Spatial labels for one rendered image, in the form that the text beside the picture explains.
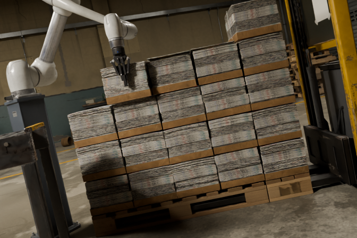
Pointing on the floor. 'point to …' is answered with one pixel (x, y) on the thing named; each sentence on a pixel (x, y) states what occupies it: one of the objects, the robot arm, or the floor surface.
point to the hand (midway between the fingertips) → (125, 80)
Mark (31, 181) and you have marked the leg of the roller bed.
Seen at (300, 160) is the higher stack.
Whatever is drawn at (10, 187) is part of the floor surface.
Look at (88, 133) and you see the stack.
